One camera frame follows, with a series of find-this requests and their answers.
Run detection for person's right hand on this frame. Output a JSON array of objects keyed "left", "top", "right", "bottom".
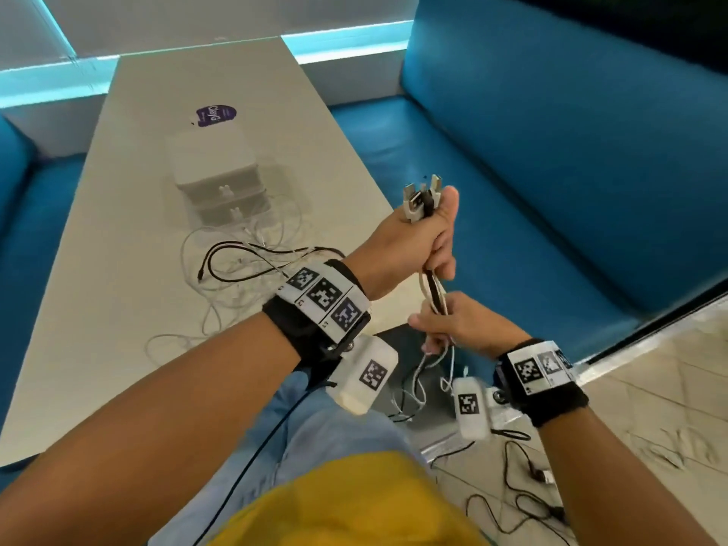
[{"left": 407, "top": 290, "right": 528, "bottom": 362}]

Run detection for person's left hand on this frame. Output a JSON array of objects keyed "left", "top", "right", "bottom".
[{"left": 344, "top": 185, "right": 461, "bottom": 303}]

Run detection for tangle of black and white cables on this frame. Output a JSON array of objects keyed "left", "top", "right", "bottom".
[{"left": 145, "top": 196, "right": 348, "bottom": 368}]

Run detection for white mini drawer box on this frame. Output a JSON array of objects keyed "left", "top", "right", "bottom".
[{"left": 165, "top": 127, "right": 273, "bottom": 228}]

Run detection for person's right forearm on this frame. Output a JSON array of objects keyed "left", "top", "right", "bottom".
[{"left": 534, "top": 406, "right": 717, "bottom": 546}]

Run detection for person's left forearm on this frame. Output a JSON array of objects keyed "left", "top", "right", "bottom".
[{"left": 0, "top": 312, "right": 303, "bottom": 546}]

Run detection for blue sofa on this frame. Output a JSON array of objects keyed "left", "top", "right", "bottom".
[
  {"left": 0, "top": 113, "right": 86, "bottom": 495},
  {"left": 329, "top": 0, "right": 728, "bottom": 368}
]

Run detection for light blue jeans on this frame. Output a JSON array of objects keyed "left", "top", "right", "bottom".
[{"left": 147, "top": 369, "right": 439, "bottom": 546}]

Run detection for yellow shirt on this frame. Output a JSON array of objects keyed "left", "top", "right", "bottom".
[{"left": 207, "top": 448, "right": 490, "bottom": 546}]

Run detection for round purple sticker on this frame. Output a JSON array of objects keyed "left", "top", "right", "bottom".
[{"left": 192, "top": 103, "right": 239, "bottom": 129}]

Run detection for white table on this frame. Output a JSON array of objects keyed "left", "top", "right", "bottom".
[{"left": 0, "top": 36, "right": 425, "bottom": 468}]

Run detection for black camera cable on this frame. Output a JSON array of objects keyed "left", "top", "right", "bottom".
[
  {"left": 192, "top": 380, "right": 337, "bottom": 546},
  {"left": 426, "top": 428, "right": 570, "bottom": 535}
]

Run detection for silver metal floor rail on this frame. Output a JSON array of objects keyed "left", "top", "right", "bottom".
[{"left": 420, "top": 295, "right": 728, "bottom": 456}]

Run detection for cyan wall light strips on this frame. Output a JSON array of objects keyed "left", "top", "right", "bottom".
[{"left": 0, "top": 0, "right": 415, "bottom": 108}]

